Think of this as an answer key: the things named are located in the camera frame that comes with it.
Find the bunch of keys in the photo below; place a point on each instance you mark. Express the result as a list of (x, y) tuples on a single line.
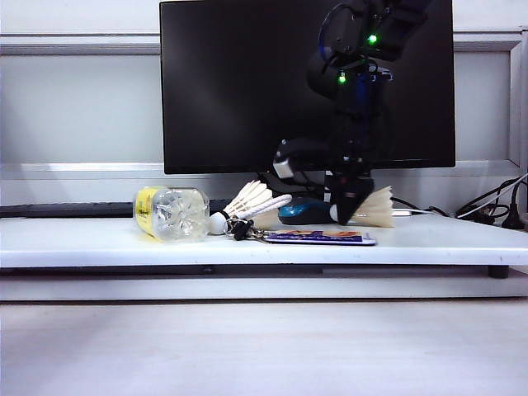
[(239, 233)]

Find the white feather shuttlecock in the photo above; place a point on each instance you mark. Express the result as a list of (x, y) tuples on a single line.
[(377, 206), (251, 198)]

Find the black power plug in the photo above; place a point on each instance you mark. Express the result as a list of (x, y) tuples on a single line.
[(513, 220)]

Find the white desk riser shelf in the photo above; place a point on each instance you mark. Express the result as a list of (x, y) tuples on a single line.
[(103, 247)]

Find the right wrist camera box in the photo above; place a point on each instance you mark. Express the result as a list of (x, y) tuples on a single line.
[(282, 168)]

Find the blue black computer mouse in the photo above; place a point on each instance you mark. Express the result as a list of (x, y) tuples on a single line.
[(305, 212)]

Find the black computer monitor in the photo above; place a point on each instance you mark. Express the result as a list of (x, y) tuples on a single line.
[(227, 103)]

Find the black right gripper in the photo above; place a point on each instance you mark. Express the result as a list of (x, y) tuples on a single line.
[(350, 173)]

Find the clear bottle yellow label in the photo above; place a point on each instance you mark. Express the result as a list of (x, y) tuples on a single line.
[(173, 214)]

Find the aluminium partition frame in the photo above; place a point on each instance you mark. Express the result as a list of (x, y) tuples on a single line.
[(517, 103)]

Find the black riser foot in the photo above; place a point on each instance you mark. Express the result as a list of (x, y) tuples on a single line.
[(498, 273)]

